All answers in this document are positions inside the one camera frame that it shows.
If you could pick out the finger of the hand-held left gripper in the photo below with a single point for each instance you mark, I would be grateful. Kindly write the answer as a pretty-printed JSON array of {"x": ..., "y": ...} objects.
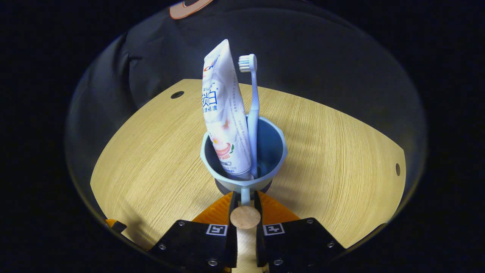
[{"x": 115, "y": 225}]

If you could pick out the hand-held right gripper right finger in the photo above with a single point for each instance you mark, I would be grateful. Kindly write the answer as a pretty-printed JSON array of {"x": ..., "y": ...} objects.
[{"x": 258, "y": 246}]

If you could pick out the black backdrop cloth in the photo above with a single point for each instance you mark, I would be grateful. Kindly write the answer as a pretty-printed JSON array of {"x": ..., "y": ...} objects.
[{"x": 322, "y": 57}]

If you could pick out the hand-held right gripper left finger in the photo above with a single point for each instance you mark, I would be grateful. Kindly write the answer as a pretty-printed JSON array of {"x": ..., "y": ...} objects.
[{"x": 233, "y": 246}]

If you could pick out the white toothpaste tube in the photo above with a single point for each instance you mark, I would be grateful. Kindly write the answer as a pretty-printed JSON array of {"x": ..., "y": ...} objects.
[{"x": 223, "y": 113}]

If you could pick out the white toothbrush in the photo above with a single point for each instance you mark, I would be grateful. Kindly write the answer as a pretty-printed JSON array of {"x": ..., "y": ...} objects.
[{"x": 254, "y": 113}]

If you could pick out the wooden desktop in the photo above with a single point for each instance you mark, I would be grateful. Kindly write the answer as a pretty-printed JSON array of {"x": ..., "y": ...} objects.
[{"x": 151, "y": 163}]

